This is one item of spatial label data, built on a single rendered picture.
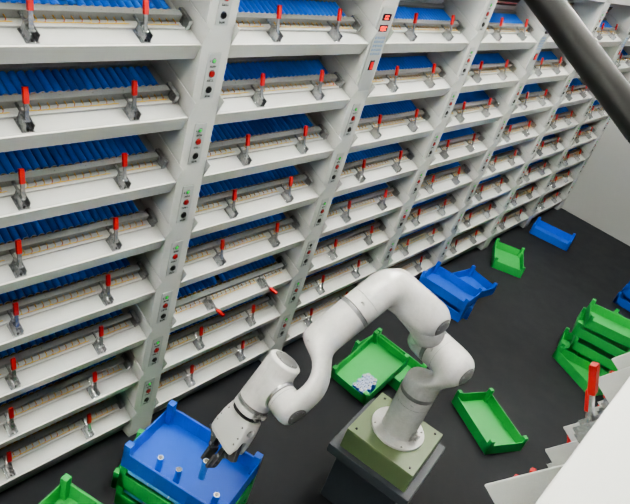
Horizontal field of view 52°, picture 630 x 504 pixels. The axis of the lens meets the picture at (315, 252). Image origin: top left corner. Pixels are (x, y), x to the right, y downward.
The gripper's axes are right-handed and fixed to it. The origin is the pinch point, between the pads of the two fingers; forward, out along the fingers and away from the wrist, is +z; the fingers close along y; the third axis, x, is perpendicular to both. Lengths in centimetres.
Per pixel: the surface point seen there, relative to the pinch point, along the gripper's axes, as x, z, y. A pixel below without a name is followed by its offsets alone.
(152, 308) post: -10, -1, 59
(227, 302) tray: -46, -5, 68
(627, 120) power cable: 66, -98, -58
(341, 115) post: -47, -82, 77
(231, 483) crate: -14.8, 10.0, 0.1
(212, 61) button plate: 20, -75, 60
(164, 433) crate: -5.9, 14.1, 21.5
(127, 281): 1, -6, 63
